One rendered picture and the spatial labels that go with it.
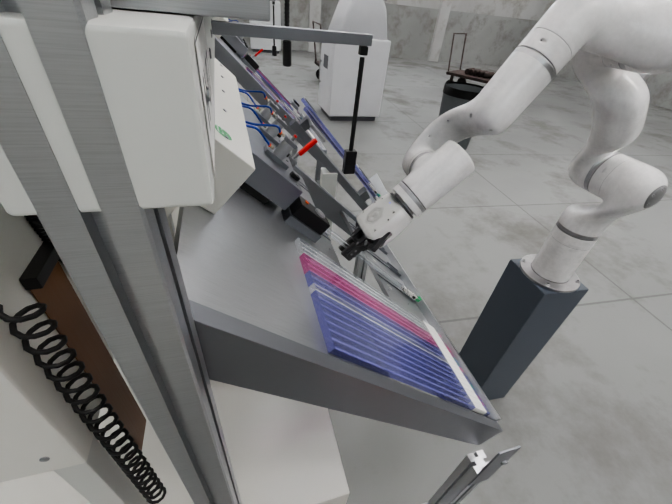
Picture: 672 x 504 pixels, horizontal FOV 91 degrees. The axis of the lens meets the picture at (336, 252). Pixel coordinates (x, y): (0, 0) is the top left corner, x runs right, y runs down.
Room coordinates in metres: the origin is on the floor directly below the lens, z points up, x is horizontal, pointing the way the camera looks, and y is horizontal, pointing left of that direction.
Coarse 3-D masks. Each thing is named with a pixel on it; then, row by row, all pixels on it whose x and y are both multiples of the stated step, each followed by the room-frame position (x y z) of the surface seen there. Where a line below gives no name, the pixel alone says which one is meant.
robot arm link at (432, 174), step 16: (448, 144) 0.68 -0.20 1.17; (416, 160) 0.71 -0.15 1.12; (432, 160) 0.67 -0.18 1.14; (448, 160) 0.65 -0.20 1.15; (464, 160) 0.65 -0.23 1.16; (416, 176) 0.65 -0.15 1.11; (432, 176) 0.64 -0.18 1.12; (448, 176) 0.64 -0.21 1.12; (464, 176) 0.65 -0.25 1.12; (416, 192) 0.62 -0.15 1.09; (432, 192) 0.63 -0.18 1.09
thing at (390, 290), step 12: (348, 216) 0.92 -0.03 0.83; (348, 228) 0.83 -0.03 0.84; (372, 252) 0.77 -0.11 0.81; (384, 252) 0.88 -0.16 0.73; (384, 264) 0.76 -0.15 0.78; (396, 276) 0.75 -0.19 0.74; (384, 288) 0.58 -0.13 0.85; (396, 288) 0.65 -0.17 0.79; (396, 300) 0.57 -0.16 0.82; (408, 300) 0.64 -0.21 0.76; (420, 312) 0.63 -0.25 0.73
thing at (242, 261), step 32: (192, 224) 0.29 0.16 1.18; (224, 224) 0.34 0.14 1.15; (256, 224) 0.40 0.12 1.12; (192, 256) 0.24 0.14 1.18; (224, 256) 0.28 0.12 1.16; (256, 256) 0.32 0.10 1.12; (288, 256) 0.38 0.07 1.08; (192, 288) 0.20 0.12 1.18; (224, 288) 0.23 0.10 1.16; (256, 288) 0.26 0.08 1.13; (288, 288) 0.30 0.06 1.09; (256, 320) 0.21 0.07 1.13; (288, 320) 0.24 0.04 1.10
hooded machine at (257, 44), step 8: (272, 8) 9.87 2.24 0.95; (280, 8) 9.96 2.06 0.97; (272, 16) 9.87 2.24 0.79; (280, 16) 9.96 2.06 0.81; (264, 24) 9.82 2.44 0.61; (272, 24) 9.87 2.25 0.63; (280, 24) 9.93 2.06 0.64; (256, 40) 9.77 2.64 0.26; (264, 40) 9.82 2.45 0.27; (272, 40) 9.87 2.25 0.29; (280, 40) 9.92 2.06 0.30; (256, 48) 9.77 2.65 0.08; (264, 48) 9.82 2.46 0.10; (280, 48) 9.92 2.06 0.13
